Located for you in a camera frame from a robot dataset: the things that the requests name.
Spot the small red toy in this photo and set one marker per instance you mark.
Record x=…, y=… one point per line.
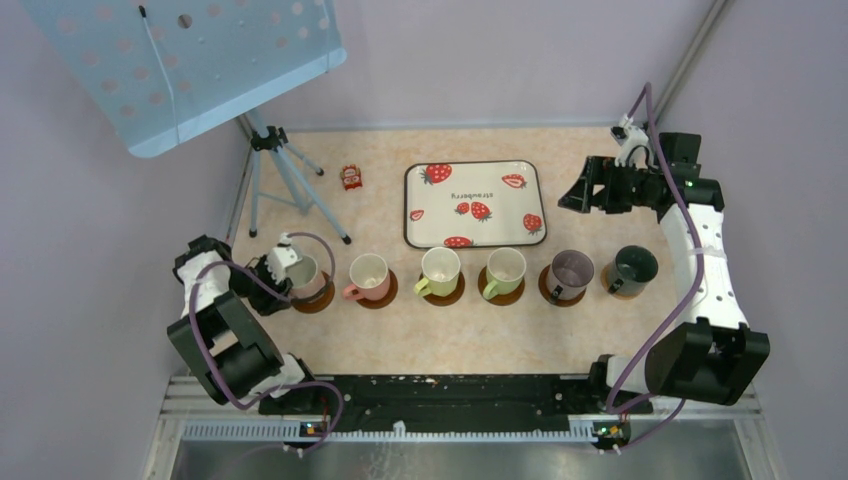
x=351, y=177

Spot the woven rattan coaster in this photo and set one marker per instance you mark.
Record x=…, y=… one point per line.
x=621, y=281

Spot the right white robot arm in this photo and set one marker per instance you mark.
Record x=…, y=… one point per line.
x=708, y=353

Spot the pale pink mug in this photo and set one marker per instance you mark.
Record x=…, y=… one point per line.
x=307, y=279

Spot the purple mug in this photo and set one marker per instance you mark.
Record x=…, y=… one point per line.
x=571, y=272

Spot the white cable duct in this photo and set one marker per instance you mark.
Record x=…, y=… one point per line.
x=290, y=431

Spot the yellow green mug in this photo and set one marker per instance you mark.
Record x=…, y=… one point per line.
x=441, y=268

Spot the brown wooden coaster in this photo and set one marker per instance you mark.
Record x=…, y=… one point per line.
x=444, y=301
x=387, y=301
x=500, y=299
x=547, y=294
x=318, y=302

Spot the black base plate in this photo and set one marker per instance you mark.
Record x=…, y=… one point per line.
x=324, y=400

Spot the strawberry enamel tray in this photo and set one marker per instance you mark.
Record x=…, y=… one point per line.
x=481, y=204

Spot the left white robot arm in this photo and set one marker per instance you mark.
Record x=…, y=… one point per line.
x=218, y=335

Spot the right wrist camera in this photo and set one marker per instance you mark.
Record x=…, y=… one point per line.
x=633, y=141

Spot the salmon pink mug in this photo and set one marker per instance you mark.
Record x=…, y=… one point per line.
x=370, y=278

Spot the dark green mug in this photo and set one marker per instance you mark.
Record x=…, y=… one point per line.
x=642, y=259

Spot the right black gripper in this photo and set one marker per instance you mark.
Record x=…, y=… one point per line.
x=598, y=170

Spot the blue perforated board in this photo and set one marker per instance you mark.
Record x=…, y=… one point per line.
x=164, y=72

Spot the light green mug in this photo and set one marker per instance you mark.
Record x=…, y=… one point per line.
x=504, y=272

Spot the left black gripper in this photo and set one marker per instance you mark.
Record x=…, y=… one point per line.
x=269, y=302

